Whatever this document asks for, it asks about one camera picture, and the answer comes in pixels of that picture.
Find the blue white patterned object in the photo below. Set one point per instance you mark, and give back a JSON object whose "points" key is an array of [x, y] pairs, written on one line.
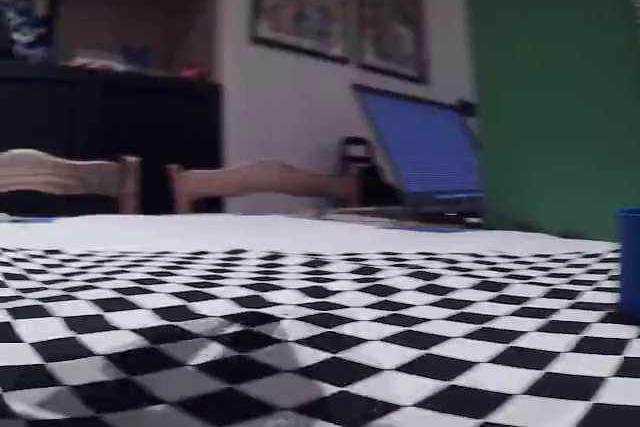
{"points": [[25, 22]]}

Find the narrow framed picture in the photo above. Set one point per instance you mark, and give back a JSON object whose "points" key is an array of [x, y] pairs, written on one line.
{"points": [[392, 12]]}

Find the blue round box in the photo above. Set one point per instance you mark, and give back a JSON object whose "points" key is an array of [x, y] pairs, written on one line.
{"points": [[630, 267]]}

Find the open laptop blue screen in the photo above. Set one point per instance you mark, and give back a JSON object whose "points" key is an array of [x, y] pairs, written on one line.
{"points": [[420, 147]]}

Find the green upright board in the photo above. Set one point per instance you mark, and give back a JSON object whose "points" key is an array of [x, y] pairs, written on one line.
{"points": [[550, 97]]}

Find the black cabinet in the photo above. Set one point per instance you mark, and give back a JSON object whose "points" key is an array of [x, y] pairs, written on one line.
{"points": [[150, 117]]}

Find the brown wooden chair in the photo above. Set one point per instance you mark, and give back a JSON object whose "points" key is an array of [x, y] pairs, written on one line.
{"points": [[260, 179], [65, 174]]}

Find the dark bottle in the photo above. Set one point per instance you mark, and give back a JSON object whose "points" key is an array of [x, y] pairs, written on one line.
{"points": [[357, 167]]}

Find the black white checkerboard mat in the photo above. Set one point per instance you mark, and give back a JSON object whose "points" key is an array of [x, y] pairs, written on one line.
{"points": [[250, 322]]}

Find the white pink flat item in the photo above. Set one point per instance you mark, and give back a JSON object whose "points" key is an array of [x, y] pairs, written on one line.
{"points": [[92, 59]]}

